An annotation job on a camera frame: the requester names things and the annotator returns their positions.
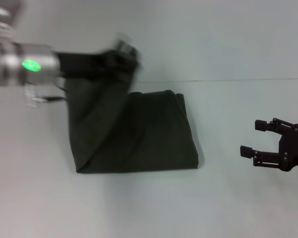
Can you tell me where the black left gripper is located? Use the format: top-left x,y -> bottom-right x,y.
54,33 -> 143,81

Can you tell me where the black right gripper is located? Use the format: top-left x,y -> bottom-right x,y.
240,118 -> 298,173

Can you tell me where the dark green t-shirt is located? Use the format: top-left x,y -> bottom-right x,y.
64,66 -> 200,175

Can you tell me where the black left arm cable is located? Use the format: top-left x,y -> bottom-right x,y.
36,75 -> 68,103

